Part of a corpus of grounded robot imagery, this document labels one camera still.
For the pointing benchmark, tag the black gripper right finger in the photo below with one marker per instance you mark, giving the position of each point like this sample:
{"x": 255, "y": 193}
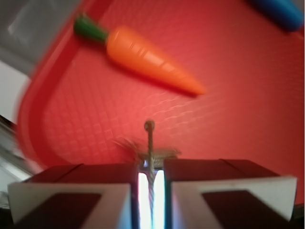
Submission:
{"x": 227, "y": 194}

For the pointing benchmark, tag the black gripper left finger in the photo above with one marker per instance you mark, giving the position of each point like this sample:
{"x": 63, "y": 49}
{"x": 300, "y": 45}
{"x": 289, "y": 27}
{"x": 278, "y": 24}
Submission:
{"x": 77, "y": 197}

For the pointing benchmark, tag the silver key bunch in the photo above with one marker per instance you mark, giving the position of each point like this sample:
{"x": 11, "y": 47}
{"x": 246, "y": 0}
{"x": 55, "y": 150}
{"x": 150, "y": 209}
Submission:
{"x": 150, "y": 159}

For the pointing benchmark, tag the red plastic tray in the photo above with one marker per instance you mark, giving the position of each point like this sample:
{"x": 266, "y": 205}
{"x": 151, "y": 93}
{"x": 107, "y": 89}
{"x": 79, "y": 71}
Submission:
{"x": 218, "y": 78}

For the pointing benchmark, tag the orange toy carrot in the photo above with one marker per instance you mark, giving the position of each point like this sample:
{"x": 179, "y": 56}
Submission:
{"x": 130, "y": 50}

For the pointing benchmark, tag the grey plastic sink basin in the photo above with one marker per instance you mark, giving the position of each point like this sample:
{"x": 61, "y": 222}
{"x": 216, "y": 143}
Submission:
{"x": 28, "y": 27}

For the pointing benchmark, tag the blue toy bottle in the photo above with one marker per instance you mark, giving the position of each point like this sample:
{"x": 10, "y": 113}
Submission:
{"x": 282, "y": 12}

